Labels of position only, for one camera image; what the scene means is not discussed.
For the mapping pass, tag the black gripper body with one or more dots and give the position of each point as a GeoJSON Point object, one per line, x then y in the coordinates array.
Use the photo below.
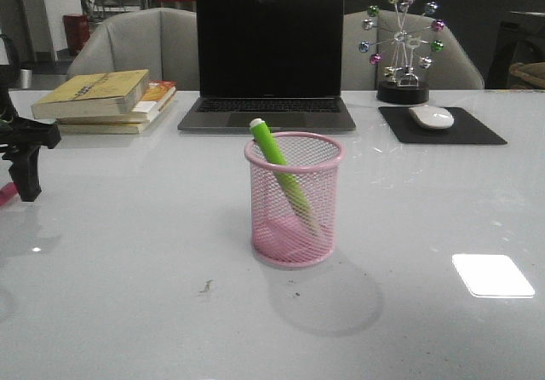
{"type": "Point", "coordinates": [21, 140]}

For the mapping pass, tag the pink highlighter pen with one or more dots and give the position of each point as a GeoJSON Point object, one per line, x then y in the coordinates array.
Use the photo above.
{"type": "Point", "coordinates": [7, 192]}

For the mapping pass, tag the green highlighter pen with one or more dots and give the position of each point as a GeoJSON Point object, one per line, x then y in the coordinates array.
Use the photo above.
{"type": "Point", "coordinates": [277, 158]}

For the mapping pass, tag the pink mesh pen holder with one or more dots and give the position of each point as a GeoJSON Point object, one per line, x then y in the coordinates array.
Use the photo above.
{"type": "Point", "coordinates": [278, 235]}

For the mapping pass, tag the bottom cream book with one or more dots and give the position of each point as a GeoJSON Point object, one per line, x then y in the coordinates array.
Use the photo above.
{"type": "Point", "coordinates": [114, 128]}

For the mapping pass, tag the yellow top book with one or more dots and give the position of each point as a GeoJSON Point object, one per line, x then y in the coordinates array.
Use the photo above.
{"type": "Point", "coordinates": [94, 95]}

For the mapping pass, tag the red trash bin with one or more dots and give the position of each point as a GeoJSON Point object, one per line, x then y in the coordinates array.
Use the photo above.
{"type": "Point", "coordinates": [77, 32]}

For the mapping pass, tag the orange cover book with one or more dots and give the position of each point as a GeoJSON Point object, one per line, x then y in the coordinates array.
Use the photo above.
{"type": "Point", "coordinates": [156, 98]}

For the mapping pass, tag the grey left armchair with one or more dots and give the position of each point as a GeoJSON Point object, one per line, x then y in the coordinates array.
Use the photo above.
{"type": "Point", "coordinates": [162, 40]}

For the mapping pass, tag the grey open laptop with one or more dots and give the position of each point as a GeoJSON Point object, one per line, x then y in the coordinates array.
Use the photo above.
{"type": "Point", "coordinates": [278, 60]}

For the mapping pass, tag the ferris wheel desk toy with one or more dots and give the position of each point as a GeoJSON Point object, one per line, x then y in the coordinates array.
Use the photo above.
{"type": "Point", "coordinates": [403, 51]}

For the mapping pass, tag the white computer mouse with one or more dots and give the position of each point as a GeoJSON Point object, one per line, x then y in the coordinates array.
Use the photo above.
{"type": "Point", "coordinates": [432, 118]}

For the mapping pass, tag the black mouse pad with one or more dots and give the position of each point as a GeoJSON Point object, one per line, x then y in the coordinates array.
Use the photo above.
{"type": "Point", "coordinates": [466, 129]}

